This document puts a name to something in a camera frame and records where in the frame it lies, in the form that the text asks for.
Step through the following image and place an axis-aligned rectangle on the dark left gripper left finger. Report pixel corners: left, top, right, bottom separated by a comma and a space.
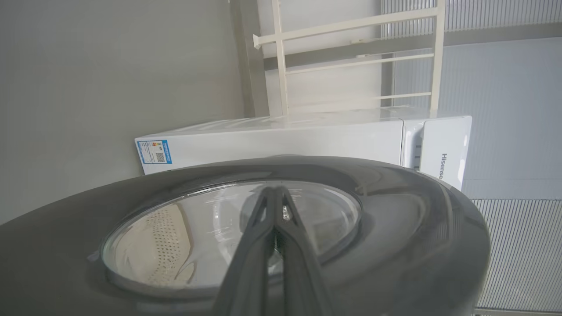
212, 187, 276, 316

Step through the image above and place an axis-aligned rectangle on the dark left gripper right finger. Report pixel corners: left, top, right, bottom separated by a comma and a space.
276, 188, 334, 316

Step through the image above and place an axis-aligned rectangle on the dark round washing machine door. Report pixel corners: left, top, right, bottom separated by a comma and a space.
0, 155, 491, 316

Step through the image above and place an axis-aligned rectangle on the cream perforated laundry basket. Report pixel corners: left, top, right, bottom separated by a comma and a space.
112, 204, 198, 286

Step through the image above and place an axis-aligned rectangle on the white front-load washing machine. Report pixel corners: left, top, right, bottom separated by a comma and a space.
135, 105, 472, 191

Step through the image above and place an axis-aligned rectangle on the blue energy label sticker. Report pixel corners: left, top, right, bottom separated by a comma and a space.
136, 140, 173, 165

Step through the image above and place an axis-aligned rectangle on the white metal rack frame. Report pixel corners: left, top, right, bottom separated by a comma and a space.
253, 0, 446, 117

